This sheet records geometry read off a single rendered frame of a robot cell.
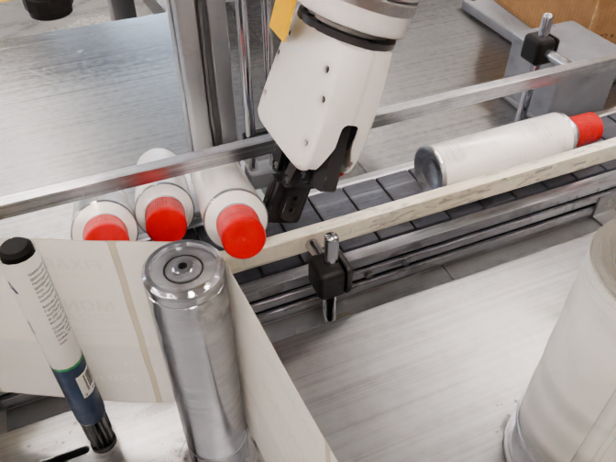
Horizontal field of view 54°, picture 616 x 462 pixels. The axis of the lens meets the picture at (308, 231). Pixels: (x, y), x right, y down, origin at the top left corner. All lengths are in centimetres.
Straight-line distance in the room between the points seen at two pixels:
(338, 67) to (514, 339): 25
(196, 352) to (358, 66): 23
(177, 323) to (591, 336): 20
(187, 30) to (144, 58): 43
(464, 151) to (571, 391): 31
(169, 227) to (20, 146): 37
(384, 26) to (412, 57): 55
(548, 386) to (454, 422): 10
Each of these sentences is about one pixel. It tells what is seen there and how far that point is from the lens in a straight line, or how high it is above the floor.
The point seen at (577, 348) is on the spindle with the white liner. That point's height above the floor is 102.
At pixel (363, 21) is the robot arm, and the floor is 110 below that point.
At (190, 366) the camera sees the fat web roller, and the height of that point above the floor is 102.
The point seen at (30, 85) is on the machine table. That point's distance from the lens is 97.
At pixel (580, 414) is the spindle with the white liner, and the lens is 36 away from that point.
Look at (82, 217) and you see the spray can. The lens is 51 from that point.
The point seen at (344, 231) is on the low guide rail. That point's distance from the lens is 53.
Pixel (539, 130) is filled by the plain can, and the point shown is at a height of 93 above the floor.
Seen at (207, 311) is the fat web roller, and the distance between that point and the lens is 28.
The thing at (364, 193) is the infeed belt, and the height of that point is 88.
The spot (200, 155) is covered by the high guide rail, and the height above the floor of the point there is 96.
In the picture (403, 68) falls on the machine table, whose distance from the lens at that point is 95.
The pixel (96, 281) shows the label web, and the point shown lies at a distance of 34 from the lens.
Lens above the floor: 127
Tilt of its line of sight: 43 degrees down
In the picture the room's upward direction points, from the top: straight up
